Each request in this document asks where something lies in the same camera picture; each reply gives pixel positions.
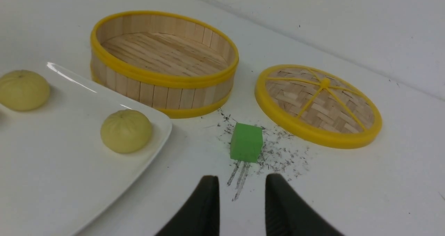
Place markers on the bamboo steamer basket yellow rim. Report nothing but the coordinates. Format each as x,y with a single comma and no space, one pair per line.
178,65

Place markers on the green foam cube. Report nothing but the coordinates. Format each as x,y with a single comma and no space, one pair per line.
246,143

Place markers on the woven bamboo steamer lid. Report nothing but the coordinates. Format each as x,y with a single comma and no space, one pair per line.
317,106

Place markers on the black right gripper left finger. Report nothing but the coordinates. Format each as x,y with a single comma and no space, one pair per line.
200,214

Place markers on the white rectangular plate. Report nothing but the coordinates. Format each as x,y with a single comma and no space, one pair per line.
56,174

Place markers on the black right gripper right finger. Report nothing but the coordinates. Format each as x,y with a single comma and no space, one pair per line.
287,214

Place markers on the yellow steamed bun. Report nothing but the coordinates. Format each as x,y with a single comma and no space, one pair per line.
23,90
126,131

